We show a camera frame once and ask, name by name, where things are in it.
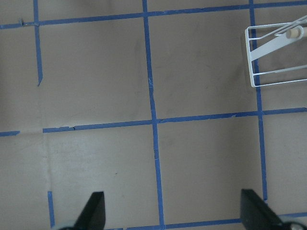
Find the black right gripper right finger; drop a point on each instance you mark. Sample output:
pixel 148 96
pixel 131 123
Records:
pixel 256 215

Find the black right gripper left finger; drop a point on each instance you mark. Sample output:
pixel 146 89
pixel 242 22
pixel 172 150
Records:
pixel 93 215

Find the white wire cup rack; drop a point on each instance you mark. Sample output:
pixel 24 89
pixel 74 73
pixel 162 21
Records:
pixel 273 53

